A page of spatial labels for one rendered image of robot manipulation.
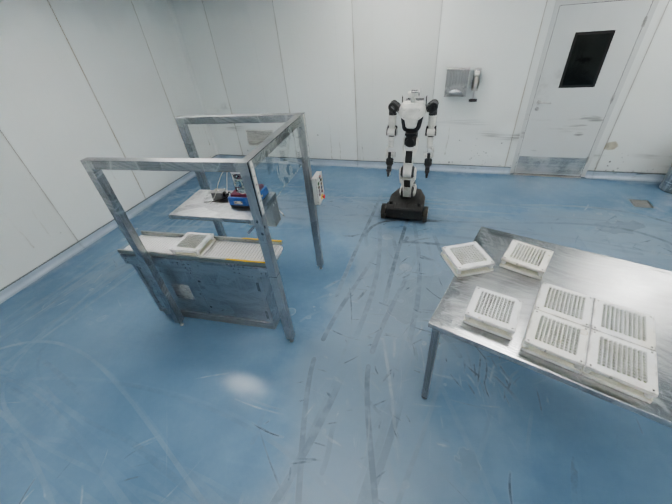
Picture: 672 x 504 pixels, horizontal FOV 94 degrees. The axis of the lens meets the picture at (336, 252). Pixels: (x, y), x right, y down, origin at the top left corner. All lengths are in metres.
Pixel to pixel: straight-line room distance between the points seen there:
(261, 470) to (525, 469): 1.58
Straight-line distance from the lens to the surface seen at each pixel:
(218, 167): 1.96
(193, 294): 3.07
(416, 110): 3.84
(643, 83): 5.77
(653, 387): 1.93
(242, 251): 2.57
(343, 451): 2.38
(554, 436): 2.67
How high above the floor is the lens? 2.22
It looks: 37 degrees down
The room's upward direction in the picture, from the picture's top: 6 degrees counter-clockwise
